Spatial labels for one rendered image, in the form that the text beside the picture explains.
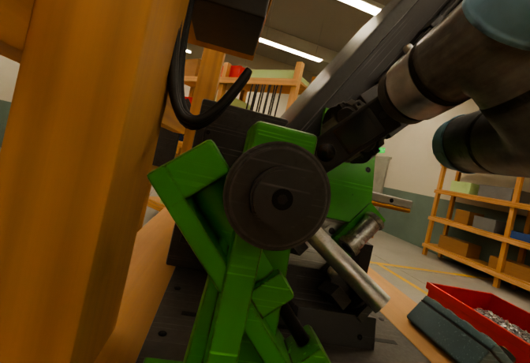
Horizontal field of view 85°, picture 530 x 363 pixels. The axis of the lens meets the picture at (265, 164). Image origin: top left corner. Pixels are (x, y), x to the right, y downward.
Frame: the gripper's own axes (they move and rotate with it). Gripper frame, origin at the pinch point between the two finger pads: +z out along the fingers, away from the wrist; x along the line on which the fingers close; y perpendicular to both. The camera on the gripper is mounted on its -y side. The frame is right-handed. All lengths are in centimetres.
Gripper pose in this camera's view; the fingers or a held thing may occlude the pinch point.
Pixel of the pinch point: (328, 147)
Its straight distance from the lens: 52.7
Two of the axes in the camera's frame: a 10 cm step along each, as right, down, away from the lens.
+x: -5.6, -8.2, 0.8
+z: -1.8, 2.2, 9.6
